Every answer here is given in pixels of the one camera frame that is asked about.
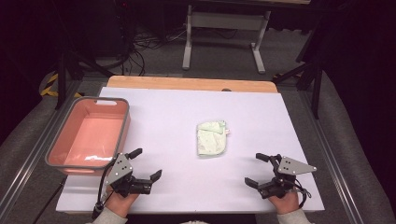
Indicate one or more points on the white metal desk frame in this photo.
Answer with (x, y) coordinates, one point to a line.
(227, 20)

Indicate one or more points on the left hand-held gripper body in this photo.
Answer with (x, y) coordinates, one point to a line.
(121, 169)

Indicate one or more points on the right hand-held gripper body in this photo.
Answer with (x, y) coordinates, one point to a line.
(291, 167)

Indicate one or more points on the aluminium rail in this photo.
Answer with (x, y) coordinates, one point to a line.
(336, 168)
(34, 155)

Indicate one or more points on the person's right hand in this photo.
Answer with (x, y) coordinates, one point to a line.
(286, 203)

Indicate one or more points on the pink basin with grey rim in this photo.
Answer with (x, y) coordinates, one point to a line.
(90, 137)

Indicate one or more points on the yellow black hazard tape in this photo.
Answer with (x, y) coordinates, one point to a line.
(49, 87)

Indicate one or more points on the white table mat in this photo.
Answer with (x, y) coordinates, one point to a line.
(186, 180)

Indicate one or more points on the folded light green cloth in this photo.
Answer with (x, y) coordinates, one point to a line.
(211, 140)

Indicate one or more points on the black tripod stand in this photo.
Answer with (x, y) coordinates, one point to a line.
(313, 77)
(67, 67)

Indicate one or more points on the person's left hand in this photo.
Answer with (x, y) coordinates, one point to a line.
(120, 203)

